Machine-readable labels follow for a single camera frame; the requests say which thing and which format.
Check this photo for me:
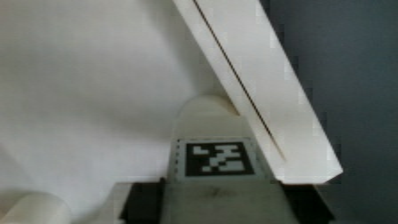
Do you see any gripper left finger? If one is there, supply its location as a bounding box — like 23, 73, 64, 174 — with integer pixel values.
89, 182, 164, 224

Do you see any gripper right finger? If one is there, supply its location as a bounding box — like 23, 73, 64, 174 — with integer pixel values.
281, 184, 347, 224

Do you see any white U-shaped fence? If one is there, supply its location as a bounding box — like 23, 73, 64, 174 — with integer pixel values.
198, 0, 343, 184

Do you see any white square table top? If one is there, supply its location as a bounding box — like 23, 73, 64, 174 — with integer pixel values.
0, 0, 224, 224

